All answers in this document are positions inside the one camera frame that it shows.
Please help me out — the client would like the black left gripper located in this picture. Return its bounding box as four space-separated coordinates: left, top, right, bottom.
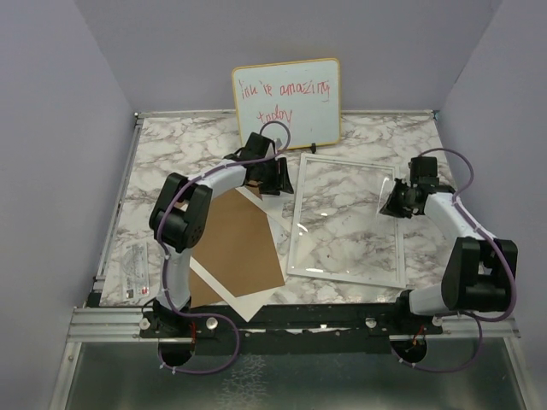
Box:
256 157 293 196

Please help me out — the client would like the white picture frame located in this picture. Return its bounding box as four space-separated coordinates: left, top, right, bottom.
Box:
285 152 406 290

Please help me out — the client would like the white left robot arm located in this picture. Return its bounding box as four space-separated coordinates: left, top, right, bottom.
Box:
149 132 294 337

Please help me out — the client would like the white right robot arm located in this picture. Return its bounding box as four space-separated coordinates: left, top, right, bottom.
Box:
379 155 518 334

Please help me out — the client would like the brown backing board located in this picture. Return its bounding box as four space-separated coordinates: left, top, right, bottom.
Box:
192 190 285 296

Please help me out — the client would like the yellow-rimmed whiteboard with writing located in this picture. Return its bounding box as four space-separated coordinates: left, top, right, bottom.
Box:
232 58 341 149

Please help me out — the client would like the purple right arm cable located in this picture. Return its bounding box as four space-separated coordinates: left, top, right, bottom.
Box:
391 148 521 371

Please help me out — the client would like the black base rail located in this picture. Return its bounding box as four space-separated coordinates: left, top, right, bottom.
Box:
139 302 442 355

